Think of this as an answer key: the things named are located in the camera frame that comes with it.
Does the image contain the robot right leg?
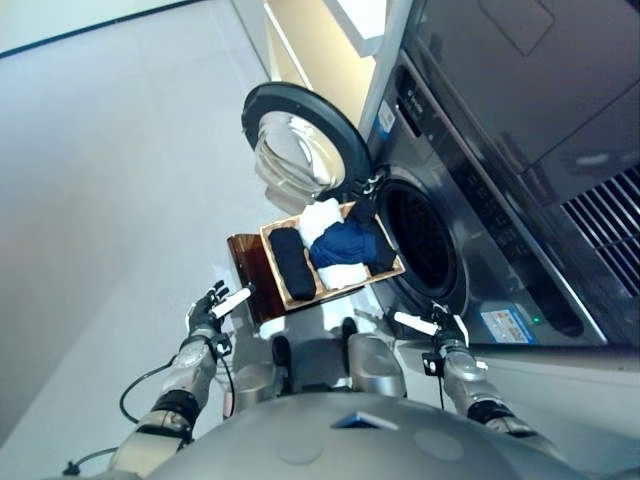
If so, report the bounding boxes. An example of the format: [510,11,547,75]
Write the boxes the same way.
[341,317,407,399]

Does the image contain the white garment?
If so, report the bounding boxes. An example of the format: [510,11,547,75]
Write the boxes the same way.
[298,197,371,290]

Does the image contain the round glass washer door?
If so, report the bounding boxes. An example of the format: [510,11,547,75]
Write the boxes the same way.
[240,81,371,199]

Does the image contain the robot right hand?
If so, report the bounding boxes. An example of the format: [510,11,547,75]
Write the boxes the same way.
[393,302,470,347]

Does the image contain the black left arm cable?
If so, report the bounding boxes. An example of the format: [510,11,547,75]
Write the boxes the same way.
[62,344,236,476]

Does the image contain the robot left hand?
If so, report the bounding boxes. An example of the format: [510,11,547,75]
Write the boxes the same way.
[187,279,250,334]

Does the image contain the blue white info sticker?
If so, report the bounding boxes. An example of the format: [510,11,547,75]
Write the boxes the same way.
[479,308,530,345]

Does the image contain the wicker laundry basket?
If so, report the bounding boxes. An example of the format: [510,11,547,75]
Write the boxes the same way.
[259,199,406,309]

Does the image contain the navy blue garment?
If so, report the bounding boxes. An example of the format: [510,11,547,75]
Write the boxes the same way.
[309,222,381,269]

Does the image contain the grey robot torso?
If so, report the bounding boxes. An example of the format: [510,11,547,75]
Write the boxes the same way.
[144,392,640,480]

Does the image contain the rolled black garment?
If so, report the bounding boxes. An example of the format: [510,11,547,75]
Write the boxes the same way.
[269,228,315,301]

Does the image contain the crumpled black garment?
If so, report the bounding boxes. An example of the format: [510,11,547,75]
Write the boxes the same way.
[352,199,399,274]

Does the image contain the beige and white cabinet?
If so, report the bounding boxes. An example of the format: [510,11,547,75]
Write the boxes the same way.
[232,0,416,151]

